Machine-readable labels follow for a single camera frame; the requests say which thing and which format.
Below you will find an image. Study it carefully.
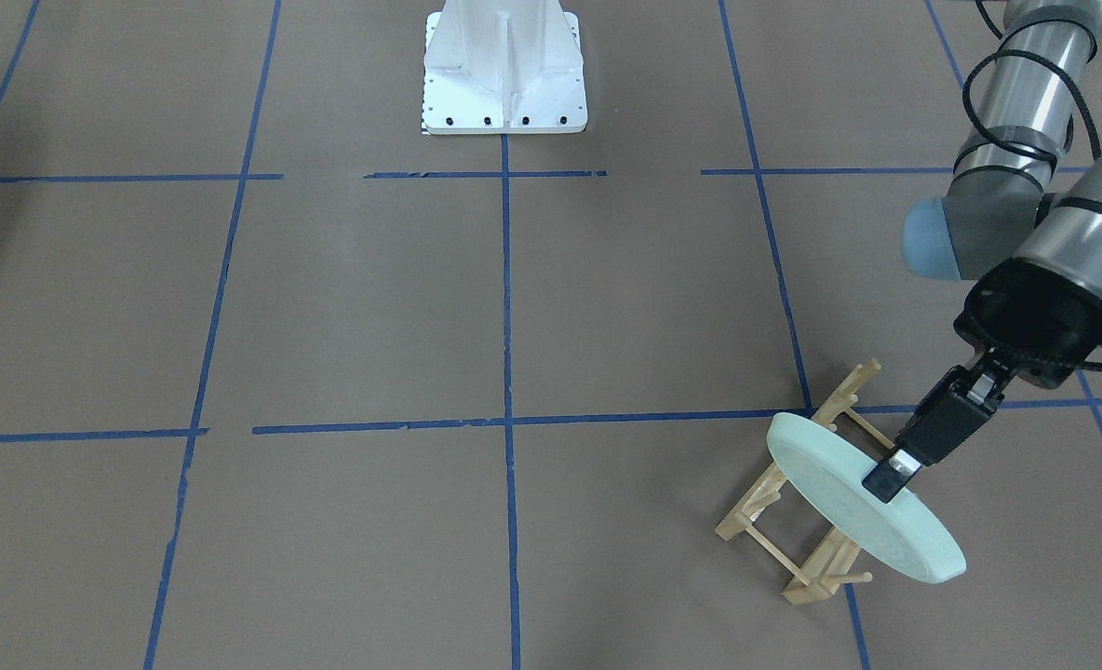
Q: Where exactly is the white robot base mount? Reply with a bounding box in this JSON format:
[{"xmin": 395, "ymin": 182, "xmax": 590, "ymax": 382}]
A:
[{"xmin": 421, "ymin": 1, "xmax": 588, "ymax": 136}]

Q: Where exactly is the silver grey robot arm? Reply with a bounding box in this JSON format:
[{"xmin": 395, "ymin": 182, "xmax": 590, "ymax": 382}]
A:
[{"xmin": 863, "ymin": 1, "xmax": 1102, "ymax": 503}]

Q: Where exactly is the light green plate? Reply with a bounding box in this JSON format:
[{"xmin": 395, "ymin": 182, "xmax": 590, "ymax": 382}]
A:
[{"xmin": 767, "ymin": 412, "xmax": 966, "ymax": 584}]

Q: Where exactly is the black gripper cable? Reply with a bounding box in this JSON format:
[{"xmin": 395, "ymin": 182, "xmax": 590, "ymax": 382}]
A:
[{"xmin": 961, "ymin": 0, "xmax": 1102, "ymax": 179}]

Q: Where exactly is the wooden plate rack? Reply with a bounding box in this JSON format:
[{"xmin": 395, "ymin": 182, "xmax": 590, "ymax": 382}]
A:
[{"xmin": 714, "ymin": 359, "xmax": 893, "ymax": 605}]

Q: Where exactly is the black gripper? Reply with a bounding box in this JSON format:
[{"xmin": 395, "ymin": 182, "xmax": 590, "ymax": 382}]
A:
[{"xmin": 863, "ymin": 261, "xmax": 1102, "ymax": 503}]

